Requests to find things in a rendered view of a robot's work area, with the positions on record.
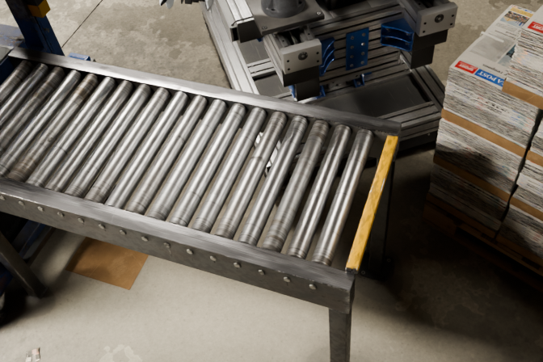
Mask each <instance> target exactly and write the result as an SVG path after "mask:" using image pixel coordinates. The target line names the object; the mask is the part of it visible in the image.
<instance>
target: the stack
mask: <svg viewBox="0 0 543 362"><path fill-rule="evenodd" d="M534 14H535V12H533V11H529V10H526V9H524V8H521V7H518V6H514V5H510V6H509V7H508V8H507V9H506V10H505V11H504V12H503V13H502V14H501V15H500V16H499V17H498V18H497V19H496V20H495V21H494V22H493V23H492V24H491V25H490V26H489V27H488V28H487V30H486V31H485V32H481V34H480V37H479V38H478V39H476V40H475V41H474V42H473V43H472V44H471V45H470V46H469V47H468V48H467V49H466V50H465V51H464V52H463V53H462V54H461V55H460V56H459V57H458V58H457V59H456V60H455V61H454V62H453V63H452V65H451V66H450V67H449V69H448V78H447V86H446V88H445V90H446V91H445V94H444V95H445V97H444V105H443V106H444V110H446V111H448V112H451V113H453V114H455V115H457V116H459V117H461V118H463V119H466V120H468V121H470V122H472V123H474V124H476V125H478V126H480V127H482V128H485V129H487V130H489V131H491V132H493V133H495V134H497V135H499V136H501V137H503V138H505V139H507V140H509V141H511V142H513V143H515V144H517V145H519V146H521V147H523V148H525V149H527V148H528V146H529V145H530V144H531V143H532V144H531V145H532V146H531V147H530V150H531V151H532V152H534V153H536V154H539V155H541V156H542V157H543V110H542V109H540V108H539V107H535V106H533V105H532V104H529V103H526V102H525V101H523V100H520V99H518V98H516V97H514V96H511V95H509V94H507V93H504V92H502V88H503V82H504V79H505V78H506V77H507V69H508V67H509V65H510V60H511V59H512V56H513V54H514V52H515V46H516V43H517V42H518V39H519V38H520V35H521V33H520V32H521V31H522V30H523V29H521V28H522V27H523V26H524V25H525V24H526V23H527V22H528V20H529V19H530V18H531V17H532V16H533V15H534ZM482 34H483V35H482ZM436 139H437V141H436V149H435V155H436V156H437V157H439V158H442V159H443V160H445V161H446V162H449V163H451V164H453V165H454V166H457V167H459V168H461V169H462V170H465V171H467V172H469V173H470V174H472V175H475V176H477V177H479V178H480V179H482V180H484V181H486V182H488V183H490V184H492V185H494V186H496V187H497V188H499V189H501V190H503V191H505V192H506V193H508V194H510V195H511V194H512V192H513V191H514V190H515V188H516V187H517V185H519V186H518V188H517V189H516V191H515V193H514V194H513V196H512V197H514V198H516V199H517V200H520V201H522V202H524V203H526V204H528V205H530V206H532V207H534V208H535V209H537V210H539V211H541V212H543V167H542V166H539V165H537V164H536V163H534V162H531V161H529V160H527V159H526V156H527V154H525V155H524V157H523V158H522V157H520V156H518V155H516V154H514V153H512V152H510V151H508V150H506V149H504V148H502V147H500V146H498V145H496V144H494V143H492V142H490V141H488V140H486V139H484V138H482V137H480V136H478V135H476V134H474V133H472V132H470V131H468V130H466V129H464V128H462V127H460V126H458V125H456V124H454V123H452V122H450V121H448V120H446V119H444V118H442V119H441V120H440V123H439V129H438V136H437V138H436ZM430 176H431V178H430V181H431V183H430V184H431V185H430V190H429V191H428V194H430V195H431V196H434V197H435V198H437V199H438V200H441V201H443V202H444V203H446V204H448V205H449V206H451V207H453V208H455V209H456V210H458V211H459V212H461V213H464V214H465V215H466V216H468V217H470V218H472V219H473V220H475V221H476V222H478V223H480V224H481V225H484V226H485V227H486V228H488V229H490V230H492V231H494V232H495V233H496V232H497V231H498V230H500V231H499V235H500V236H502V237H504V238H506V239H507V240H509V241H511V242H514V243H515V244H516V245H518V246H521V247H522V248H524V249H525V250H528V251H529V252H531V253H533V254H534V255H536V256H538V257H540V258H541V259H543V221H541V220H539V219H537V218H535V217H534V216H532V215H530V214H528V213H526V212H524V211H522V210H521V209H519V208H517V207H515V206H513V205H511V204H509V202H510V200H509V201H508V202H507V201H506V200H503V199H501V198H499V197H498V196H496V195H494V194H492V193H490V192H488V191H486V190H484V189H483V188H481V187H479V186H477V185H475V184H473V183H471V182H470V181H468V180H466V179H463V178H462V177H460V176H458V175H456V174H454V173H452V172H451V171H449V170H446V169H444V168H443V167H441V166H439V165H437V164H435V163H434V165H433V170H432V171H431V174H430ZM422 221H424V222H425V223H427V224H429V225H430V226H432V227H433V228H435V229H437V230H439V231H440V232H441V233H443V234H445V235H447V236H449V237H450V238H452V239H453V240H455V241H457V242H459V243H460V244H461V245H463V246H465V247H467V248H469V249H470V250H472V251H473V252H475V253H477V254H478V255H481V256H482V257H483V258H485V259H487V260H489V261H490V262H492V263H493V264H495V265H497V266H498V267H501V268H502V269H503V270H505V271H506V272H509V273H510V274H512V275H513V276H515V277H517V278H518V279H520V280H522V281H523V282H525V283H526V284H528V285H530V286H532V287H533V288H535V289H536V290H538V291H540V292H541V293H543V282H541V281H539V280H538V279H536V278H535V277H533V276H531V275H529V274H528V273H527V272H525V271H522V270H521V269H519V268H518V267H516V266H514V265H513V264H511V263H509V262H508V261H506V260H505V259H502V258H500V257H499V256H497V255H496V254H494V253H492V252H491V251H489V250H487V249H486V248H484V247H483V246H480V245H478V244H477V243H476V242H474V241H472V240H470V239H469V238H467V237H466V236H464V235H462V234H460V233H458V232H457V231H458V228H461V229H463V230H464V231H466V232H467V233H469V234H471V235H473V236H474V237H476V238H478V239H480V240H481V241H483V242H484V243H486V244H488V245H490V246H492V247H494V248H495V249H496V250H498V251H500V252H502V253H504V254H505V255H507V256H508V257H510V258H512V259H514V260H515V261H517V262H518V263H521V264H522V265H524V266H525V267H527V268H529V269H531V270H532V271H534V272H536V273H537V274H539V275H541V276H543V267H542V266H540V265H538V264H537V263H534V262H533V261H532V260H530V259H527V258H526V257H524V256H523V255H520V254H519V253H517V252H515V251H514V250H512V249H510V248H508V247H507V246H504V245H503V244H502V243H500V242H497V241H496V240H495V238H491V237H490V236H488V235H486V234H484V233H483V232H482V231H480V230H478V229H476V228H474V227H473V226H471V225H469V224H467V223H466V222H464V221H463V220H461V219H459V218H458V217H455V216H453V215H452V214H451V213H449V212H447V211H445V210H444V209H442V208H440V207H439V206H437V205H435V204H433V203H432V202H430V201H429V200H425V204H424V210H423V216H422Z"/></svg>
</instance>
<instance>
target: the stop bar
mask: <svg viewBox="0 0 543 362"><path fill-rule="evenodd" d="M397 143H398V137H397V136H394V135H388V136H387V139H386V142H385V146H384V149H383V151H382V154H381V159H380V161H379V164H378V167H377V171H376V174H375V176H374V180H373V184H372V186H371V189H370V192H369V194H368V199H367V202H366V205H365V207H364V211H363V214H362V217H361V219H360V224H359V227H358V230H357V232H356V236H355V239H354V242H353V245H352V248H351V252H350V255H349V257H348V260H347V265H346V267H345V270H346V272H350V273H353V274H357V273H358V271H359V268H360V264H361V260H362V258H363V255H364V251H365V250H366V248H367V247H366V245H367V241H368V237H369V234H370V231H371V228H372V226H373V221H374V218H375V215H376V212H377V208H378V205H379V202H380V199H381V194H382V192H383V189H384V186H385V181H386V178H387V175H388V173H389V168H390V165H391V162H392V159H393V158H394V152H395V149H396V146H397Z"/></svg>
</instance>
